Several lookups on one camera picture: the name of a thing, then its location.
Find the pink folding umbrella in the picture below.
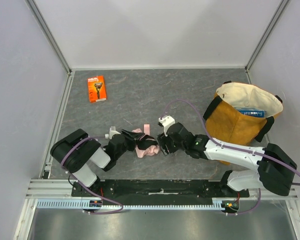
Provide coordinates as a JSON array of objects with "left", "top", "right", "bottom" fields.
[{"left": 132, "top": 123, "right": 160, "bottom": 158}]

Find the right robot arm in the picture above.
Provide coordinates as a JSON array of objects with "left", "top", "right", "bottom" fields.
[{"left": 157, "top": 121, "right": 297, "bottom": 197}]

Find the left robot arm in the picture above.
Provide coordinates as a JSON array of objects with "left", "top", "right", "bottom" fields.
[{"left": 50, "top": 126, "right": 146, "bottom": 188}]

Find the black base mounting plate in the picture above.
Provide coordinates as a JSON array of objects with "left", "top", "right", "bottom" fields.
[{"left": 71, "top": 178, "right": 251, "bottom": 204}]

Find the orange Gillette razor box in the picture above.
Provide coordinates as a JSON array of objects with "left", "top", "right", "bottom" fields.
[{"left": 87, "top": 75, "right": 107, "bottom": 103}]

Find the orange canvas tote bag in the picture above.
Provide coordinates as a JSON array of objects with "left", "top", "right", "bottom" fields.
[{"left": 202, "top": 80, "right": 284, "bottom": 166}]

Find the blue Harry's razor box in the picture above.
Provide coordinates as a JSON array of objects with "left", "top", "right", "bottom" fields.
[{"left": 234, "top": 107, "right": 266, "bottom": 118}]

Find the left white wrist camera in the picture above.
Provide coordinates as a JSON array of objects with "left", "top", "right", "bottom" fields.
[{"left": 104, "top": 126, "right": 120, "bottom": 140}]

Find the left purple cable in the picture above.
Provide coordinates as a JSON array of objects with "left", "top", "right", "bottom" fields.
[{"left": 59, "top": 135, "right": 125, "bottom": 216}]

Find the purple cable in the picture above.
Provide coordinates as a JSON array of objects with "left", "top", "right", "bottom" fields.
[
  {"left": 59, "top": 135, "right": 125, "bottom": 216},
  {"left": 163, "top": 99, "right": 300, "bottom": 216}
]

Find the white slotted cable duct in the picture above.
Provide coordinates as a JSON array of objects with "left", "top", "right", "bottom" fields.
[{"left": 36, "top": 199, "right": 225, "bottom": 211}]

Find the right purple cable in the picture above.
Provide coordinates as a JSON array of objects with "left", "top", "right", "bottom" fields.
[{"left": 163, "top": 99, "right": 300, "bottom": 216}]

